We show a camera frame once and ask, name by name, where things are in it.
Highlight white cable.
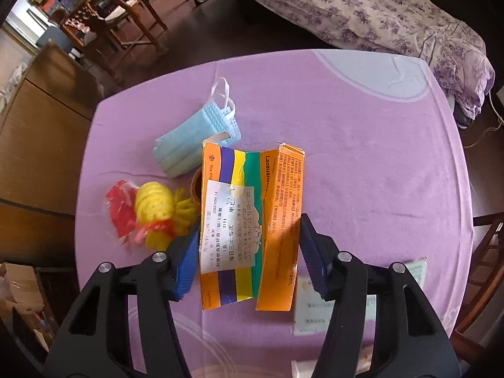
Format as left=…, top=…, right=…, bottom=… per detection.
left=459, top=90, right=504, bottom=148

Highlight white packet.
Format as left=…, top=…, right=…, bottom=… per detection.
left=292, top=258, right=428, bottom=337

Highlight purple floral quilt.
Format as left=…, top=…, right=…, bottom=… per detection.
left=417, top=18, right=496, bottom=119

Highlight purple tablecloth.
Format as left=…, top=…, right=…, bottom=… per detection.
left=75, top=49, right=475, bottom=378

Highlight yellow foam net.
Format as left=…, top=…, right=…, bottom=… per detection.
left=134, top=181, right=198, bottom=249

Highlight brown wooden cabinet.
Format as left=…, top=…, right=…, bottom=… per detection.
left=0, top=39, right=105, bottom=272

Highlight red plastic wrapper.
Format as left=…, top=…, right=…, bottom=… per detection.
left=106, top=180, right=144, bottom=245

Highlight wooden armchair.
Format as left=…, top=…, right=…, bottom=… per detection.
left=59, top=0, right=168, bottom=83

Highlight orange striped cardboard box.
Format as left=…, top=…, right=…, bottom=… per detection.
left=200, top=139, right=306, bottom=312

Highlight blue face mask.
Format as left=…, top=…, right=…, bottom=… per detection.
left=153, top=78, right=242, bottom=178

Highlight brown wooden chair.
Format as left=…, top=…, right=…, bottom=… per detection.
left=449, top=210, right=504, bottom=363

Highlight brown tape roll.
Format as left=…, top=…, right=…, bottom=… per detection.
left=190, top=167, right=205, bottom=201

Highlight floral bed sheet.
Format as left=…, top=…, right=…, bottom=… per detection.
left=183, top=0, right=485, bottom=72

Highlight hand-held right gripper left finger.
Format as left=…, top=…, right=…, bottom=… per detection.
left=43, top=226, right=201, bottom=378

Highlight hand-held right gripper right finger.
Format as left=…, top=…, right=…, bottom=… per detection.
left=299, top=212, right=461, bottom=378

